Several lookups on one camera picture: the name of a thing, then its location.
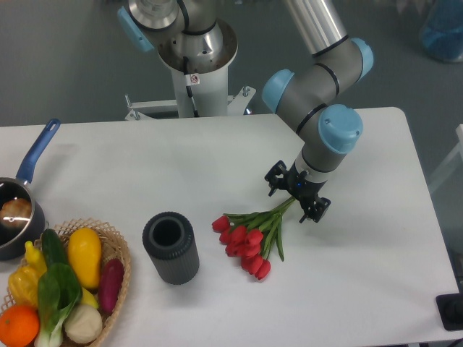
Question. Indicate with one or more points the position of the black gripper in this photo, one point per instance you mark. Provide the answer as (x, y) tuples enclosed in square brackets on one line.
[(305, 191)]

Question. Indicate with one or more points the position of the red tulip bouquet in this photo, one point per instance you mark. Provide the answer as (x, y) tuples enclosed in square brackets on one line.
[(252, 237)]

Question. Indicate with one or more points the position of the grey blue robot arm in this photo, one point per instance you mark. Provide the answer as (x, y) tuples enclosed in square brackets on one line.
[(304, 103)]

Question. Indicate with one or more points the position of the dark grey ribbed vase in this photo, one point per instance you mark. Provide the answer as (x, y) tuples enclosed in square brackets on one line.
[(169, 240)]

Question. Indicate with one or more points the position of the black device at edge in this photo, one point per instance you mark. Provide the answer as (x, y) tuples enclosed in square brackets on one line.
[(450, 310)]

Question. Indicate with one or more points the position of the purple eggplant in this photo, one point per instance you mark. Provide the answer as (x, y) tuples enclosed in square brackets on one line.
[(110, 285)]

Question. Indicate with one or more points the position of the blue translucent container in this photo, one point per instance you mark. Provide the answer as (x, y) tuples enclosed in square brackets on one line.
[(441, 35)]

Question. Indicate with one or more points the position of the yellow squash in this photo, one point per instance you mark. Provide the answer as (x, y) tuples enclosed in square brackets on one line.
[(84, 255)]

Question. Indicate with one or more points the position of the yellow banana piece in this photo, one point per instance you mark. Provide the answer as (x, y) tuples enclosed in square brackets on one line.
[(89, 299)]

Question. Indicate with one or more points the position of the dark green cucumber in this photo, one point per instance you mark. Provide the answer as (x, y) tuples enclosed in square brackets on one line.
[(52, 248)]

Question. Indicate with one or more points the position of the beige round potato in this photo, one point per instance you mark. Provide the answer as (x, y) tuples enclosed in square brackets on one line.
[(84, 324)]

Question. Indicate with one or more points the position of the green bok choy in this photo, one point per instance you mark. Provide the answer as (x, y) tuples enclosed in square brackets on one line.
[(58, 293)]

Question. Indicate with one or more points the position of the small yellow gourd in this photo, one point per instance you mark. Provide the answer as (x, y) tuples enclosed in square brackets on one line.
[(35, 258)]

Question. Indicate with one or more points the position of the brown bread roll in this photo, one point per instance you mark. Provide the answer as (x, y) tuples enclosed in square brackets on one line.
[(15, 214)]

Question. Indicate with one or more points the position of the yellow bell pepper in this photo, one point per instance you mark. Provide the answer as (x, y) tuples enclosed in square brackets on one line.
[(23, 286)]

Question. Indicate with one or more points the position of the orange fruit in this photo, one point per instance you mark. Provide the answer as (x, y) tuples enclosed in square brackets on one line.
[(19, 326)]

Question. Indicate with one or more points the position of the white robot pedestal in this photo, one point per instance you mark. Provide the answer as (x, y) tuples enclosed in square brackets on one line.
[(199, 67)]

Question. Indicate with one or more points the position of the blue handled saucepan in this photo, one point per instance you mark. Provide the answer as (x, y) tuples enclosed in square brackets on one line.
[(13, 240)]

